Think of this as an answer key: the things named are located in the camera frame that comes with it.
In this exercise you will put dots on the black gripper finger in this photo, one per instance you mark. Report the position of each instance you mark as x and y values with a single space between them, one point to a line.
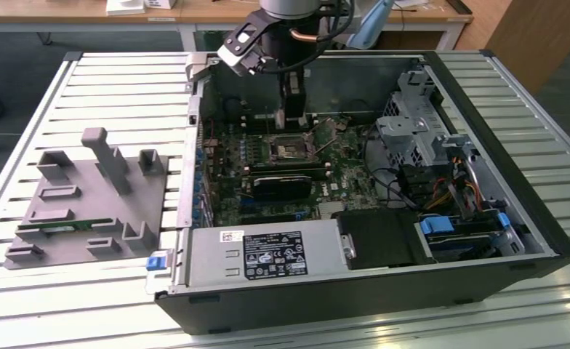
297 105

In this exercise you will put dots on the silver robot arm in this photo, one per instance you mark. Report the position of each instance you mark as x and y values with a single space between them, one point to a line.
285 7

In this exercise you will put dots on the CPU socket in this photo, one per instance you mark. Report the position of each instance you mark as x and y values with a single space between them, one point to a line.
289 147

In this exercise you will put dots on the black RAM slot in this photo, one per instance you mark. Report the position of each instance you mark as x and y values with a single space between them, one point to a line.
255 124
285 165
255 119
255 129
285 172
255 115
285 169
285 175

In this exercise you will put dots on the round coin battery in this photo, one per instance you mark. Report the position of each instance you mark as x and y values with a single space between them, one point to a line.
342 126

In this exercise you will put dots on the metal drive cage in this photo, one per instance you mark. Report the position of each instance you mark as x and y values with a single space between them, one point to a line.
410 125

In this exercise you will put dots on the green motherboard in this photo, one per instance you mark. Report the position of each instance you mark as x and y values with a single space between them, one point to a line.
356 181

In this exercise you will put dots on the silver chipset heatsink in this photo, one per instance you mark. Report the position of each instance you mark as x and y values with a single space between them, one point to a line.
330 211

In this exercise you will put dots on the white box with print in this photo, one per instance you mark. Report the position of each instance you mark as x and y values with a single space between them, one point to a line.
161 3

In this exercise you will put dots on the white cardboard box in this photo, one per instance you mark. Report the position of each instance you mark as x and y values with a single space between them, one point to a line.
125 9

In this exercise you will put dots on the silver metal latch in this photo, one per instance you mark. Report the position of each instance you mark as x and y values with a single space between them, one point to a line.
348 247

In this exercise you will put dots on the black plastic shroud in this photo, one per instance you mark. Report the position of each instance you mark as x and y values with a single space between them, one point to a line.
386 236

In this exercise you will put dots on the blue disk carrier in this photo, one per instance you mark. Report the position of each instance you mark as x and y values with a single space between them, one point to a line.
435 225

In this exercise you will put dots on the silver power supply unit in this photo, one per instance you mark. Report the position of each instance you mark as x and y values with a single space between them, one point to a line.
206 261

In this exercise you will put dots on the wooden cabinet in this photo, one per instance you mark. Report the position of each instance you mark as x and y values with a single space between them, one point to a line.
531 36

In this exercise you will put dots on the grey parts rack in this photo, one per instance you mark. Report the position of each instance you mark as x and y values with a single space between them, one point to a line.
86 207

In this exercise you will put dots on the wooden desk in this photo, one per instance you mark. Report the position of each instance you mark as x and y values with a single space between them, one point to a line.
46 19

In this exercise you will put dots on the blue case latch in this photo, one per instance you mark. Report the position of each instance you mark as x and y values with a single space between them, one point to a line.
155 263

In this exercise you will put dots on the small blue plastic clip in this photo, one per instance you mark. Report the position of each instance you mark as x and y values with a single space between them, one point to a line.
502 220

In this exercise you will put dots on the black open PC case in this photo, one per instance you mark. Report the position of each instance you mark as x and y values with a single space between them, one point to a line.
314 312

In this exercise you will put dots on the green RAM stick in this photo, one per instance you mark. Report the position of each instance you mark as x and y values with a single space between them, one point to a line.
61 226

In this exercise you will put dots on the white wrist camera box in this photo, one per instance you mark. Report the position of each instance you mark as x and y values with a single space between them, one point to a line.
238 60

